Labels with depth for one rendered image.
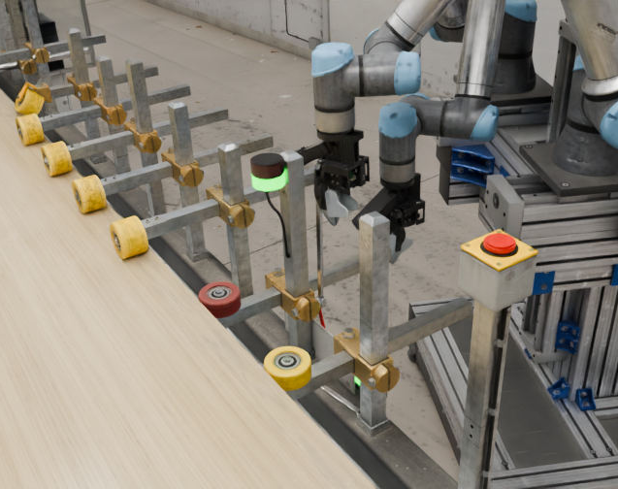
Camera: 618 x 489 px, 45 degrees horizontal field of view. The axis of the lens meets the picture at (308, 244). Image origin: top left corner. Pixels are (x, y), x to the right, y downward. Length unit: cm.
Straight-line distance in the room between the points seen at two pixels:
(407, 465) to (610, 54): 79
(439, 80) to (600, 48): 345
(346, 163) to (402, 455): 54
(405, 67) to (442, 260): 195
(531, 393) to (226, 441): 131
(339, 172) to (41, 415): 67
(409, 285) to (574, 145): 157
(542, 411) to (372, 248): 118
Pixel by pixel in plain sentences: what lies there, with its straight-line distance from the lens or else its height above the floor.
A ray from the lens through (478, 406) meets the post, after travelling 113.
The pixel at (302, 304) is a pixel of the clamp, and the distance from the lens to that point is 149.
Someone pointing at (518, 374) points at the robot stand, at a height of 21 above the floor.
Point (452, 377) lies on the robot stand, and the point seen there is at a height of 23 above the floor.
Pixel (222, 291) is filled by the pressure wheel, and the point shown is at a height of 91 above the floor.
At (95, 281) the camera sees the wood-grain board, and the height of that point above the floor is 90.
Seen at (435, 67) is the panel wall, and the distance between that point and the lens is 484.
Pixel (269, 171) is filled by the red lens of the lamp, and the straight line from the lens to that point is 132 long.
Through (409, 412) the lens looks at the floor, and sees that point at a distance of 251.
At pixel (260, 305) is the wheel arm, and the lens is 152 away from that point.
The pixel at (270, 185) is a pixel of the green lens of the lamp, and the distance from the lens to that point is 134.
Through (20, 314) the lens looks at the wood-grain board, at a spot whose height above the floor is 90.
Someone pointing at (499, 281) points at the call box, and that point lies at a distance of 96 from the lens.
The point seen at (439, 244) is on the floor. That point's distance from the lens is 336.
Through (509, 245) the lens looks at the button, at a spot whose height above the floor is 123.
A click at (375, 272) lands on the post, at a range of 122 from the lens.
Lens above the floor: 173
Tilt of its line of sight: 31 degrees down
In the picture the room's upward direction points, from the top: 3 degrees counter-clockwise
